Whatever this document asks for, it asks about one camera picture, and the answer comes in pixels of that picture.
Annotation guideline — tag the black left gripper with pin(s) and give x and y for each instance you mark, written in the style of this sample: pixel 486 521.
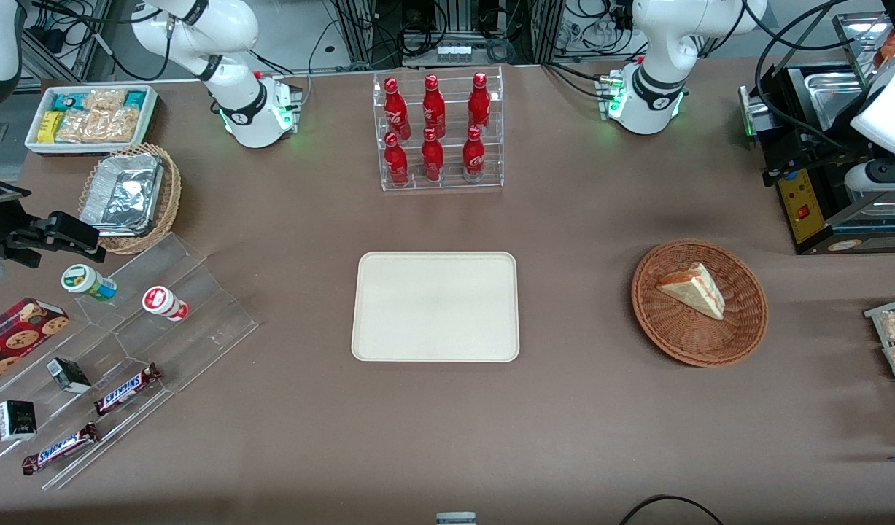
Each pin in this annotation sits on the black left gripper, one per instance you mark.
pixel 832 144

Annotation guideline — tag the silver foil container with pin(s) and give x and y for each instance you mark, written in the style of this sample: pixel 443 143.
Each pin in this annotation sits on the silver foil container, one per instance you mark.
pixel 122 193

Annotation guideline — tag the cream rectangular plastic tray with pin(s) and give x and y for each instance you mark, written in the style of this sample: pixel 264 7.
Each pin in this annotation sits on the cream rectangular plastic tray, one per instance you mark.
pixel 435 306

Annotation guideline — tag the small grey device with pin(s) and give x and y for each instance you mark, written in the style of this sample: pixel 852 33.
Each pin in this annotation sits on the small grey device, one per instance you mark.
pixel 456 518

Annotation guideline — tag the shiny metal tray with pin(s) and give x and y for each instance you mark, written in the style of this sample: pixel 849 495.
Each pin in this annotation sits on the shiny metal tray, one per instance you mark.
pixel 859 36

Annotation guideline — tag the small clear cracker bag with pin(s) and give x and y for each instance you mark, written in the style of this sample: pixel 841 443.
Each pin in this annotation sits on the small clear cracker bag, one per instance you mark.
pixel 104 98

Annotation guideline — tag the small black white box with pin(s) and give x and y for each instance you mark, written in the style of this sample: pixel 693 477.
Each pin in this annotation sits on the small black white box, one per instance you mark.
pixel 17 421

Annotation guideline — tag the teal snack packet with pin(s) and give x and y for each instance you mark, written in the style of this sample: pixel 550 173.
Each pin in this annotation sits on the teal snack packet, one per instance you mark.
pixel 136 98
pixel 68 100

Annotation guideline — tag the white plastic snack bin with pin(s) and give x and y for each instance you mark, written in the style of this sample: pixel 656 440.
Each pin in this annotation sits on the white plastic snack bin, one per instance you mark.
pixel 90 148

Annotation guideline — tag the red cola bottle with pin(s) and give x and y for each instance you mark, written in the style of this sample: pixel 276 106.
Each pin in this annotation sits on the red cola bottle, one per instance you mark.
pixel 394 109
pixel 433 107
pixel 432 156
pixel 474 154
pixel 396 160
pixel 479 103

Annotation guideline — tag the white green yogurt bottle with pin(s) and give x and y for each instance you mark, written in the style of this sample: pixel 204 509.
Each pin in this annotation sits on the white green yogurt bottle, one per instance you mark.
pixel 88 282

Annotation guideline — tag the brown round wicker basket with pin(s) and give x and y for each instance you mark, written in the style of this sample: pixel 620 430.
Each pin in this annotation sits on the brown round wicker basket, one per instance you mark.
pixel 673 335

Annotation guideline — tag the black machine with yellow panel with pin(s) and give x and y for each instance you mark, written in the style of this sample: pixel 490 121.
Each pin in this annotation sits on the black machine with yellow panel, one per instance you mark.
pixel 804 211

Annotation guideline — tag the clear acrylic tiered stand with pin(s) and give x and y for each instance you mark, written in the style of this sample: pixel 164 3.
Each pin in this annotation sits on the clear acrylic tiered stand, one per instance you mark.
pixel 199 321

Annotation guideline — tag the white power strip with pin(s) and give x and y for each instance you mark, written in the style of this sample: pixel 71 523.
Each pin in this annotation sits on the white power strip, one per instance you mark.
pixel 459 52

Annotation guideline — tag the large clear cracker bag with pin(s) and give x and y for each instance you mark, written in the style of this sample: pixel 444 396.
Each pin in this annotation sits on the large clear cracker bag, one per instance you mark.
pixel 101 125

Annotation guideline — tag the yellow snack packet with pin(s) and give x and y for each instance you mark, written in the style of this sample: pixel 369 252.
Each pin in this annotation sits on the yellow snack packet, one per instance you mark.
pixel 50 126

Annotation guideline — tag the triangular sandwich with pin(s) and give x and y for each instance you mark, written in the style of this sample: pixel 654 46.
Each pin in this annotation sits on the triangular sandwich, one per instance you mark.
pixel 694 290

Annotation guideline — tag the light tan wicker basket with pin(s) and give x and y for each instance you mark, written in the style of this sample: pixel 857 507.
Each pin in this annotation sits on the light tan wicker basket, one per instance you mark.
pixel 171 197

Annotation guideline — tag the red plaid cookie box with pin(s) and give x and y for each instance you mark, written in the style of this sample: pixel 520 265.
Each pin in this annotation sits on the red plaid cookie box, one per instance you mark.
pixel 17 339

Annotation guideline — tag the Snickers chocolate bar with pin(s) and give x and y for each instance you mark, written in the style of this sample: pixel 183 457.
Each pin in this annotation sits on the Snickers chocolate bar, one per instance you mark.
pixel 126 389
pixel 59 448

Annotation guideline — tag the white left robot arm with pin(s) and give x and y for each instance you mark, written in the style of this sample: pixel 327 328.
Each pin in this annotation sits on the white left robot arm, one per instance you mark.
pixel 655 80

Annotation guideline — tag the clear acrylic bottle rack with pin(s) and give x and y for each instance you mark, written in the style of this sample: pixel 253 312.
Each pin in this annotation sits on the clear acrylic bottle rack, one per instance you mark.
pixel 451 69

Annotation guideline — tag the white red yogurt bottle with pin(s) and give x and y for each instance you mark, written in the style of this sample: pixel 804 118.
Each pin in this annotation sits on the white red yogurt bottle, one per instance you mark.
pixel 164 302

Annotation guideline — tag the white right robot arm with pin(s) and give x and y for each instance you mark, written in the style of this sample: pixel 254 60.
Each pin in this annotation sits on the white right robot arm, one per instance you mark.
pixel 235 102

